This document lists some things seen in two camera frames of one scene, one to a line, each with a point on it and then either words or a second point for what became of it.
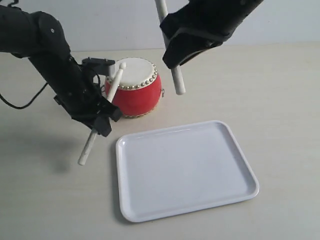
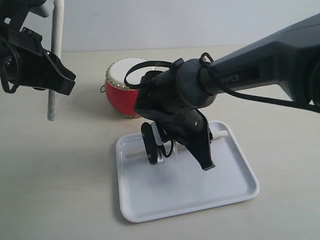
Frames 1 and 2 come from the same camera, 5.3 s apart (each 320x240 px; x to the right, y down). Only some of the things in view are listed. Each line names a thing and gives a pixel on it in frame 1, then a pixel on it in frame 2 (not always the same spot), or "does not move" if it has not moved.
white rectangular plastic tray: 183,170 does not move
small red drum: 139,92 does not move
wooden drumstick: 162,10 to 142,155
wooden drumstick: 91,139 to 57,46
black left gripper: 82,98 to 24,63
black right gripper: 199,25 to 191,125
